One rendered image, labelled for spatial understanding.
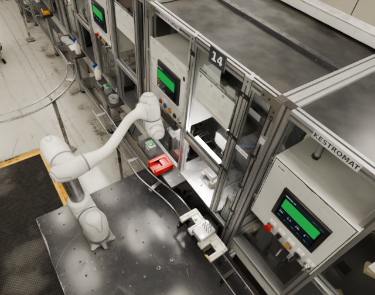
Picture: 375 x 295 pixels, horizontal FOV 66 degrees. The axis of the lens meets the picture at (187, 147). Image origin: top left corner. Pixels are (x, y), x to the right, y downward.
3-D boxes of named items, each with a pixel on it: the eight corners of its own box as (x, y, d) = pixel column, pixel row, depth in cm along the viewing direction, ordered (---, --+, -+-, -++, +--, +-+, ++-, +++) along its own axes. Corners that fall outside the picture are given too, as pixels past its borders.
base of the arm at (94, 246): (94, 257, 199) (92, 253, 195) (82, 231, 211) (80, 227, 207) (118, 243, 207) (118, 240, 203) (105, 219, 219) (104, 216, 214)
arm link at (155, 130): (160, 129, 191) (157, 111, 183) (168, 140, 178) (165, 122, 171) (145, 133, 188) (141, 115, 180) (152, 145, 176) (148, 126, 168)
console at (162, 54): (147, 96, 213) (146, 37, 179) (179, 85, 225) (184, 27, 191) (179, 130, 191) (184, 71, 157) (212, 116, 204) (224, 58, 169)
